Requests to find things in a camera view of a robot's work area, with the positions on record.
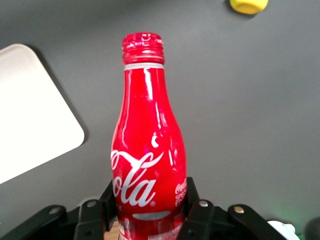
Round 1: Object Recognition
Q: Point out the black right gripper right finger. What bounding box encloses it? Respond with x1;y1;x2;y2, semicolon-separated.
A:
177;176;288;240

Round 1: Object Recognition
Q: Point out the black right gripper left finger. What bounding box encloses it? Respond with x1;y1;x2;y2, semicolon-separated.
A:
0;178;118;240

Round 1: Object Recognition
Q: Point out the red coke bottle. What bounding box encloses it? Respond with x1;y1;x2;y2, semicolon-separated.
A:
110;31;188;240

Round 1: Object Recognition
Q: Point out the beige plastic tray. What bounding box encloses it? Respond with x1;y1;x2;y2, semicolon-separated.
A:
0;43;86;186

